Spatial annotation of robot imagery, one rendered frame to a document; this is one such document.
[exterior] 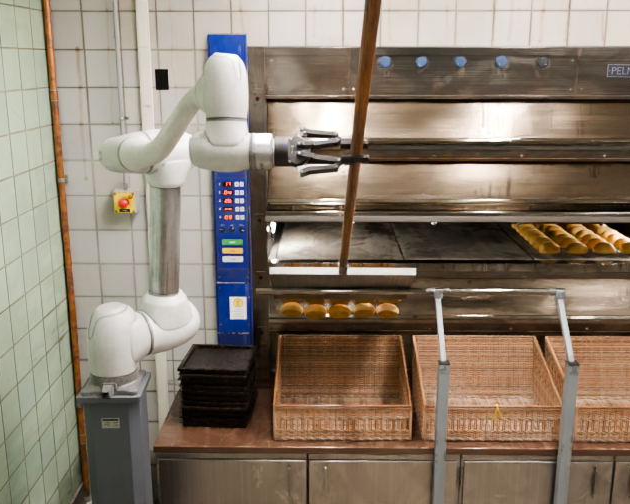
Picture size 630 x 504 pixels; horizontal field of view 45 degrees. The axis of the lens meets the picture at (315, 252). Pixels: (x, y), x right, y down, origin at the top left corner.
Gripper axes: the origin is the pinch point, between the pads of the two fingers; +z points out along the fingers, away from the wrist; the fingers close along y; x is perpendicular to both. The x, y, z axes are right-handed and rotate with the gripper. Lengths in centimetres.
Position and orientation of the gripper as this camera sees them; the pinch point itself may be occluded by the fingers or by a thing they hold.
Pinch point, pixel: (354, 151)
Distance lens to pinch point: 193.0
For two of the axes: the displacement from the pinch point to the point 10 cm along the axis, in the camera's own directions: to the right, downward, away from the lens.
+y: -0.1, 9.5, -3.2
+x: 0.0, -3.2, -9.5
